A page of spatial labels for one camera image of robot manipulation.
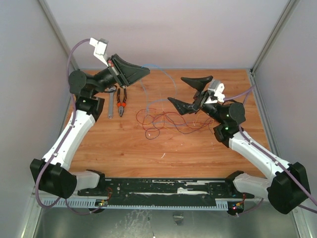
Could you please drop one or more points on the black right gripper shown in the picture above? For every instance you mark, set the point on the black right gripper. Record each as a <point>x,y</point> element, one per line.
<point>201,99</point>

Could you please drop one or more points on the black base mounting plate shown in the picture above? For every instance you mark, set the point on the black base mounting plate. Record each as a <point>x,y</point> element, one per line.
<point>161,191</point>

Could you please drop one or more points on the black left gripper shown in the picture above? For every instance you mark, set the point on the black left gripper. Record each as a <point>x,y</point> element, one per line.
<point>130,73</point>

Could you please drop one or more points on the grey slotted cable duct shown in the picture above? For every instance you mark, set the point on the grey slotted cable duct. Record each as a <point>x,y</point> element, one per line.
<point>97,204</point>

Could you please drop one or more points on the silver adjustable wrench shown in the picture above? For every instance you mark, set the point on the silver adjustable wrench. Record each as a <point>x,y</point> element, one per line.
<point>111,92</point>

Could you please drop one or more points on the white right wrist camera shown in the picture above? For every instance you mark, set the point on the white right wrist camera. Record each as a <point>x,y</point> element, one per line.
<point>215,91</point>

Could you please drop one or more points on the orange handled pliers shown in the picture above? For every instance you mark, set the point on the orange handled pliers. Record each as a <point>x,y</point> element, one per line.
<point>121,104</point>

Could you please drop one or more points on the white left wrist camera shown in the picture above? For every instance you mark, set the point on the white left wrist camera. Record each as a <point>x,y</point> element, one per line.
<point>100,49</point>

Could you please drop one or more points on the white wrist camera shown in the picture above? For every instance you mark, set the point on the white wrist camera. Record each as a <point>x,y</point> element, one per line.
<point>215,91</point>
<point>100,49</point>

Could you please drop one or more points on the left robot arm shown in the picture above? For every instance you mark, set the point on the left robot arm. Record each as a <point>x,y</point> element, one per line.
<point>51,173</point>

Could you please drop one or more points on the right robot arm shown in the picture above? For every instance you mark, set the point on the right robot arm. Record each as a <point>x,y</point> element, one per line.
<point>285,185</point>

